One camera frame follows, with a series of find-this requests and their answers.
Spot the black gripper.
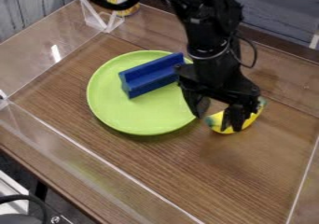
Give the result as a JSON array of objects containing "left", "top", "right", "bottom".
[{"left": 175, "top": 49, "right": 260, "bottom": 133}]

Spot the yellow toy banana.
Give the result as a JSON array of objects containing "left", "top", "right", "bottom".
[{"left": 204, "top": 97, "right": 267, "bottom": 134}]

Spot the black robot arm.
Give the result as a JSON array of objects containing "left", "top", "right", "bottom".
[{"left": 89, "top": 0, "right": 264, "bottom": 133}]

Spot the green round plate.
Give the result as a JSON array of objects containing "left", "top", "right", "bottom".
[{"left": 85, "top": 50, "right": 196, "bottom": 135}]

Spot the blue plastic block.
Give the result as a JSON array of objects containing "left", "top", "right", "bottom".
[{"left": 118, "top": 53, "right": 185, "bottom": 99}]

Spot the clear acrylic tray wall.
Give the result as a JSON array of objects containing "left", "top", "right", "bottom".
[{"left": 0, "top": 3, "right": 319, "bottom": 224}]

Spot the clear acrylic corner bracket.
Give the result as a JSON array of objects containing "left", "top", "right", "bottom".
[{"left": 80, "top": 0, "right": 124, "bottom": 34}]

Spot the black cable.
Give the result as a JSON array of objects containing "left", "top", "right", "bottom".
[{"left": 0, "top": 194, "right": 52, "bottom": 224}]

